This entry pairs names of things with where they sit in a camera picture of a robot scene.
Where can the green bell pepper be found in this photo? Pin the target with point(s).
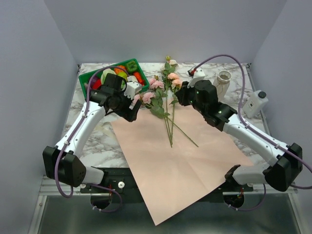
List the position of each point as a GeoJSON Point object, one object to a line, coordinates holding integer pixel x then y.
{"type": "Point", "coordinates": [131, 66]}

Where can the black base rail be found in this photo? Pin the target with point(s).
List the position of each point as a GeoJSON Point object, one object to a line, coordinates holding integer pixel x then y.
{"type": "Point", "coordinates": [122, 181]}

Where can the pink rose stem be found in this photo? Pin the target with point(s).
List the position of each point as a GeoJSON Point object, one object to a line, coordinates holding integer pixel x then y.
{"type": "Point", "coordinates": [146, 102]}

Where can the red chili pepper toy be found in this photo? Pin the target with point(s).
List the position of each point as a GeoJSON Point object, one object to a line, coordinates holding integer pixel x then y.
{"type": "Point", "coordinates": [139, 78]}

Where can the purple onion toy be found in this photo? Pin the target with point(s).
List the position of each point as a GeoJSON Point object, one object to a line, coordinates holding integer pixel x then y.
{"type": "Point", "coordinates": [94, 80]}

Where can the orange pumpkin toy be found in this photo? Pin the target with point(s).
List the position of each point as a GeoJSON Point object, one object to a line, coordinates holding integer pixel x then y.
{"type": "Point", "coordinates": [120, 69]}

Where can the pink flower bouquet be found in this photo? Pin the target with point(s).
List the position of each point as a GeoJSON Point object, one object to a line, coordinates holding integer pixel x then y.
{"type": "Point", "coordinates": [159, 103]}

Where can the green lettuce toy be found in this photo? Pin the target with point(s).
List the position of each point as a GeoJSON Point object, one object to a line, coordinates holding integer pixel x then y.
{"type": "Point", "coordinates": [105, 73]}

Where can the red tomato toy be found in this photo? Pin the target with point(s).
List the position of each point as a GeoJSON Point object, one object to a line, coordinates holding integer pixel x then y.
{"type": "Point", "coordinates": [97, 84]}

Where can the beige ribbon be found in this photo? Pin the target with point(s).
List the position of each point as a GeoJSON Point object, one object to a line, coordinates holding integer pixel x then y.
{"type": "Point", "coordinates": [106, 129]}

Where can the lime green fruit toy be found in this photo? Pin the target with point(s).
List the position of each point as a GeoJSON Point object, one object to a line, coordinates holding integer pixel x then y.
{"type": "Point", "coordinates": [123, 75]}

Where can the green plastic tray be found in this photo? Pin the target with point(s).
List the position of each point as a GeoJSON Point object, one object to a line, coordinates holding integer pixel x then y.
{"type": "Point", "coordinates": [84, 78]}

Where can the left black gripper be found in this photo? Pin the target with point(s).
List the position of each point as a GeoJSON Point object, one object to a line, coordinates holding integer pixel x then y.
{"type": "Point", "coordinates": [128, 114]}

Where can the peach rose stem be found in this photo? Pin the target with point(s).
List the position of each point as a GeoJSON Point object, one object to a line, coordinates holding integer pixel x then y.
{"type": "Point", "coordinates": [176, 84]}

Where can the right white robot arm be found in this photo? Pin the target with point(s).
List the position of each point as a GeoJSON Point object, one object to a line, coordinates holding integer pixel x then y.
{"type": "Point", "coordinates": [282, 161]}

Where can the white spray bottle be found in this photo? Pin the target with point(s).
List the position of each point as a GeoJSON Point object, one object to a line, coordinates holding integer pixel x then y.
{"type": "Point", "coordinates": [255, 103]}

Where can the white ceramic vase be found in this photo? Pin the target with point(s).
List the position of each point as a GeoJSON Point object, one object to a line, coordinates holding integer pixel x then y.
{"type": "Point", "coordinates": [222, 83]}

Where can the white egg-shaped vegetable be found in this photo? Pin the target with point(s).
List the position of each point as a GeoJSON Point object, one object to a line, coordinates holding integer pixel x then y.
{"type": "Point", "coordinates": [132, 79]}

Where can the pink wrapping paper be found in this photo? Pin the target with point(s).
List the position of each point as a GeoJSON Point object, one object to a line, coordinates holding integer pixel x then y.
{"type": "Point", "coordinates": [173, 173]}

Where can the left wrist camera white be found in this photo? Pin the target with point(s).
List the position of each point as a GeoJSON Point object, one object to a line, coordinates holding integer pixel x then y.
{"type": "Point", "coordinates": [132, 88]}

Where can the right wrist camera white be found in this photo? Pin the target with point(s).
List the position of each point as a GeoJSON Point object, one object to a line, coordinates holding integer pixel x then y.
{"type": "Point", "coordinates": [196, 75]}

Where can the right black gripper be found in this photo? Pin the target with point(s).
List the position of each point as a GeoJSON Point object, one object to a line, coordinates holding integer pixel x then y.
{"type": "Point", "coordinates": [181, 94]}

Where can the white rose stem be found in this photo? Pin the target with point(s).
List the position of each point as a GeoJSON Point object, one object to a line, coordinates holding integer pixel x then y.
{"type": "Point", "coordinates": [169, 66]}

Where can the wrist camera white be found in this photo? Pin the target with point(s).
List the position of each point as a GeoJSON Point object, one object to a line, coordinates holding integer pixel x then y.
{"type": "Point", "coordinates": [196, 75]}
{"type": "Point", "coordinates": [132, 88]}

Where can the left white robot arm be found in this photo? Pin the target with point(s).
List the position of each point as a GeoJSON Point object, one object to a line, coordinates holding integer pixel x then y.
{"type": "Point", "coordinates": [62, 162]}

